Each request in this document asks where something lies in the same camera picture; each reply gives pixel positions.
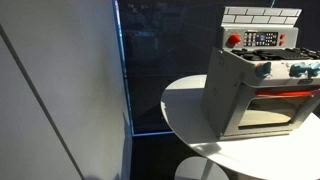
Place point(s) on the small red stove button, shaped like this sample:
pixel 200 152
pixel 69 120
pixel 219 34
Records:
pixel 282 36
pixel 281 43

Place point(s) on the grey toy stove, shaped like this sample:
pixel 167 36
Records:
pixel 223 90

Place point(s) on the large red stove knob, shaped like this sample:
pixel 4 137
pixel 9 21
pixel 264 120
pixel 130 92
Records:
pixel 234 39

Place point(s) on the teal stove knob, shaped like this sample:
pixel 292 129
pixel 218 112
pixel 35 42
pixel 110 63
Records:
pixel 314 68
pixel 264 69
pixel 297 70

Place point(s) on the black stove keypad panel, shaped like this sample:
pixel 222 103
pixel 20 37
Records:
pixel 260 38

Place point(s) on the dark glass partition panel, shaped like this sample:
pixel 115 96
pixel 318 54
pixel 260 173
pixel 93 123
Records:
pixel 166 50

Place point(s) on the black burner grate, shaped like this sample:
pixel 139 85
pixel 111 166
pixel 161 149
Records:
pixel 273 53

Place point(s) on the white table pedestal base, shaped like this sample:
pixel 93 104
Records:
pixel 195 168

